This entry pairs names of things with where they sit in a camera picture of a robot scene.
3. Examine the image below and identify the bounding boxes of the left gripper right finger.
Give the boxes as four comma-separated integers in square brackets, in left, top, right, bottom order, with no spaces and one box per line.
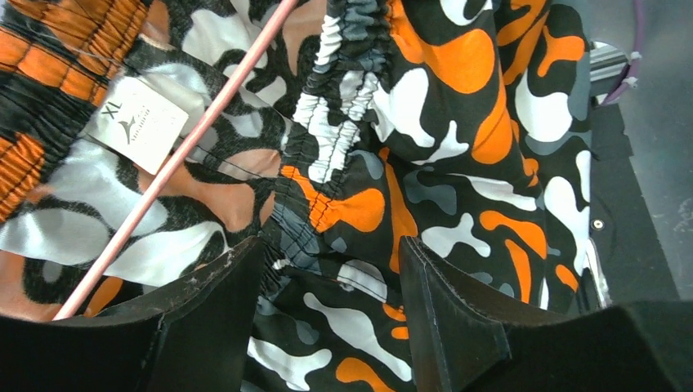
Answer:
[400,237,692,391]

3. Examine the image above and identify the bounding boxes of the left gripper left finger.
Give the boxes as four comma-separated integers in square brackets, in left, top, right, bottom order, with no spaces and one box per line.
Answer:
[1,237,264,391]

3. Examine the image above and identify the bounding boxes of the orange camouflage shorts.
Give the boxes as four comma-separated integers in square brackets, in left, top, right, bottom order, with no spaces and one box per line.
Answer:
[1,1,590,391]

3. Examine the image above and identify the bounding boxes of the pink wire hanger taken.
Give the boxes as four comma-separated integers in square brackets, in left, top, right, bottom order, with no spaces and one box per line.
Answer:
[53,0,297,321]

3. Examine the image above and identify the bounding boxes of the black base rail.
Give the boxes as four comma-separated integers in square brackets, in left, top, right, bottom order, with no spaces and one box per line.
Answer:
[575,105,679,314]

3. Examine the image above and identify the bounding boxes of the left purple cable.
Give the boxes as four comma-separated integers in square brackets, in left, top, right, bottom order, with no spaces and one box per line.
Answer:
[601,0,647,107]

